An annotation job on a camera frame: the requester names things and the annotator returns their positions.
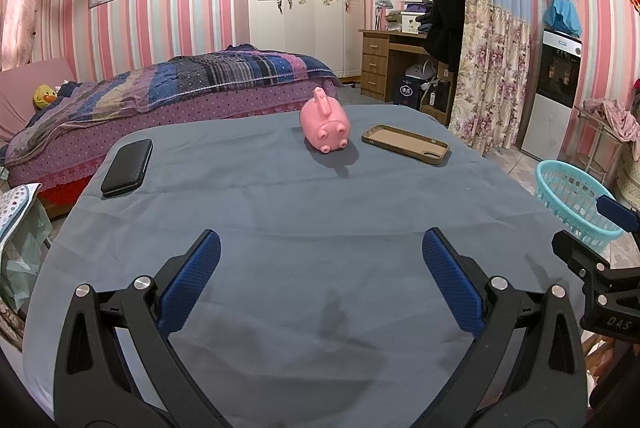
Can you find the black zip case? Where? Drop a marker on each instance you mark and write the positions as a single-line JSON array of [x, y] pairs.
[[126, 168]]

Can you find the pink cloth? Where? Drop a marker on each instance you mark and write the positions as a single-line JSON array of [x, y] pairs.
[[615, 113]]

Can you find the floral chair cushion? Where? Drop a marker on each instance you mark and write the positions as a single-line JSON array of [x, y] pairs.
[[10, 328]]

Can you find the metal rack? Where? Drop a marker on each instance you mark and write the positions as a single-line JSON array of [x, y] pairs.
[[597, 153]]

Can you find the brown phone case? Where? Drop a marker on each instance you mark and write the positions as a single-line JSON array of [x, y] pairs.
[[405, 144]]

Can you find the white appliance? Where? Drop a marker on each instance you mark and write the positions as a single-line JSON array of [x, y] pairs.
[[417, 72]]

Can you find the grey blue tablecloth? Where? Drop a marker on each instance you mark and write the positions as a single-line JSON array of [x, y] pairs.
[[300, 233]]

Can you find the pale green cloth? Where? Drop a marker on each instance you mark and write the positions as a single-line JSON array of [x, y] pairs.
[[25, 268]]

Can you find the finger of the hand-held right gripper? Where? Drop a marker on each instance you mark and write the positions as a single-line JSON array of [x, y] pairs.
[[617, 213], [575, 250]]

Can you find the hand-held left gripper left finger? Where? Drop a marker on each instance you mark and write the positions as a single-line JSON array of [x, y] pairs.
[[190, 280]]

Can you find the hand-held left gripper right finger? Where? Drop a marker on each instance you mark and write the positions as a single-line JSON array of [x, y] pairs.
[[452, 280]]

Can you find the floral cloth cover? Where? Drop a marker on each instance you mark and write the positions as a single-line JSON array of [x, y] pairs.
[[630, 178]]

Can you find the blue floral curtain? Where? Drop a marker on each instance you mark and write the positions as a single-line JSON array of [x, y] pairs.
[[492, 73]]

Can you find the polka dot pillow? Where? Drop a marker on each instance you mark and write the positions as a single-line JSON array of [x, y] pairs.
[[17, 208]]

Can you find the black coat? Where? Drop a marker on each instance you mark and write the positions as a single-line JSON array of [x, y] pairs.
[[447, 18]]

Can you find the wooden desk with drawers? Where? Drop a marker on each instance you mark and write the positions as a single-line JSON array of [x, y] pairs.
[[375, 58]]

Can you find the dark blue bag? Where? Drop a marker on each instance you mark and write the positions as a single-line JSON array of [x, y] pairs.
[[410, 90]]

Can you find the pink piggy bank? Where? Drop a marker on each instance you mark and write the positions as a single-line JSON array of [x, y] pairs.
[[325, 123]]

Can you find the white black water dispenser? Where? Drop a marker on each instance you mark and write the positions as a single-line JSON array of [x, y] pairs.
[[550, 113]]

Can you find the white box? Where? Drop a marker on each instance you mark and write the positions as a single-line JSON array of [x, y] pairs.
[[411, 24]]

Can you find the blue cloth cover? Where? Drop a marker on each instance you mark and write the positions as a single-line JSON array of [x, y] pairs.
[[564, 18]]

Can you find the desk lamp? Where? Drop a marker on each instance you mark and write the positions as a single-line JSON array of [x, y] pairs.
[[383, 3]]

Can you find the light blue plastic basket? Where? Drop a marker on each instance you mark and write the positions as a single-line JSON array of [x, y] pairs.
[[570, 198]]

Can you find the purple striped quilt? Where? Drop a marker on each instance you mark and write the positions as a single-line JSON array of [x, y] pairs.
[[175, 83]]

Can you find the stack of folded clothes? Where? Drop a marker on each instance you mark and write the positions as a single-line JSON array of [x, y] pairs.
[[427, 18]]

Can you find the pink bed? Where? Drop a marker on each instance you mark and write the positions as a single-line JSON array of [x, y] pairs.
[[75, 148]]

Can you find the black box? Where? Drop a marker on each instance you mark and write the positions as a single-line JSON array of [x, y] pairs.
[[440, 95]]

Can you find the yellow duck toy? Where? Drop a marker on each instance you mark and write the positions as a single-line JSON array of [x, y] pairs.
[[44, 97]]

